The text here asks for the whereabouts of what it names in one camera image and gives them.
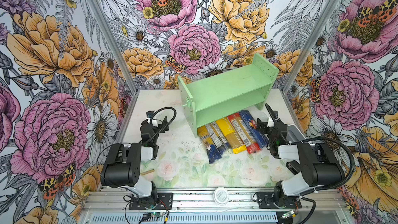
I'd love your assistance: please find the red spaghetti bag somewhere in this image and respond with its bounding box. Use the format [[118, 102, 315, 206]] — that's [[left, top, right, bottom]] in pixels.
[[228, 113, 261, 154]]

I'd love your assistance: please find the yellow spaghetti bag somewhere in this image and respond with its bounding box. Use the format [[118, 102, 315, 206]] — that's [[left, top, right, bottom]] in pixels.
[[216, 117, 246, 154]]

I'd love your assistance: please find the white vented cable duct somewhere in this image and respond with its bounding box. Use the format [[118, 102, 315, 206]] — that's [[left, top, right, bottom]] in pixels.
[[85, 212, 278, 224]]

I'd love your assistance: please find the clear white-label spaghetti bag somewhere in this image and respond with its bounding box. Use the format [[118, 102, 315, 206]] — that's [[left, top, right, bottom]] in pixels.
[[205, 121, 230, 155]]

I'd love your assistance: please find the blue Barilla spaghetti box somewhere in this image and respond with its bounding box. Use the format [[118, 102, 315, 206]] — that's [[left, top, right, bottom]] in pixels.
[[239, 110, 268, 148]]

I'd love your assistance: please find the blue-bottom Arko spaghetti bag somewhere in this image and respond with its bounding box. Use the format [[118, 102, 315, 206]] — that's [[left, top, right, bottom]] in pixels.
[[197, 126, 221, 164]]

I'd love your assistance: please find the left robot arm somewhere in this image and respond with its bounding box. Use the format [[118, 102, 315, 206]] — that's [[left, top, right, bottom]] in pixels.
[[101, 111, 169, 200]]

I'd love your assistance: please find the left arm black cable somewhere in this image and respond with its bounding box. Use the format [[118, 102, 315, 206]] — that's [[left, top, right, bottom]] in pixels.
[[141, 106, 177, 145]]

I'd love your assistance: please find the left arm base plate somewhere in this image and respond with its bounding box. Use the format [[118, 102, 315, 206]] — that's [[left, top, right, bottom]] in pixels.
[[128, 193, 174, 211]]

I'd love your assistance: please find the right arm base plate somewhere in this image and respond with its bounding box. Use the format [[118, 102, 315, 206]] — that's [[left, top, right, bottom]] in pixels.
[[252, 191, 302, 209]]

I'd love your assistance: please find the small wooden stick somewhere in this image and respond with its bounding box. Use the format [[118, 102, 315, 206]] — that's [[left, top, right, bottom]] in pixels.
[[141, 169, 155, 176]]

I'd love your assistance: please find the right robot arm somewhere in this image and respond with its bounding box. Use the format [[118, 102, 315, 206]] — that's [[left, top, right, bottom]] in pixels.
[[257, 104, 346, 208]]

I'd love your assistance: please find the green wooden shelf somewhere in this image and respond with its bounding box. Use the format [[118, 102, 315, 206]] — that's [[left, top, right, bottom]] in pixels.
[[177, 54, 279, 137]]

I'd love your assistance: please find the aluminium front rail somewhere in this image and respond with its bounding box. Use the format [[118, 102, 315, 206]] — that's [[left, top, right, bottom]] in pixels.
[[82, 188, 346, 214]]

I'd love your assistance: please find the white round lid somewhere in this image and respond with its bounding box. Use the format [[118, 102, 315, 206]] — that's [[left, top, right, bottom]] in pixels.
[[213, 187, 230, 205]]

